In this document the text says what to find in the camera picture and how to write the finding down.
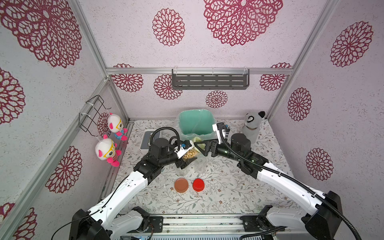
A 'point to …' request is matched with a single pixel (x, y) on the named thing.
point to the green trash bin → (196, 122)
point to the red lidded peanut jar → (200, 165)
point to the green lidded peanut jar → (195, 151)
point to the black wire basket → (90, 116)
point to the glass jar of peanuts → (182, 172)
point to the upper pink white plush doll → (115, 124)
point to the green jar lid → (197, 139)
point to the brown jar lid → (181, 185)
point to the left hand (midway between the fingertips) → (190, 150)
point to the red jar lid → (198, 184)
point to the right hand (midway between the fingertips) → (198, 142)
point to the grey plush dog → (252, 121)
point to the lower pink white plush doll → (105, 150)
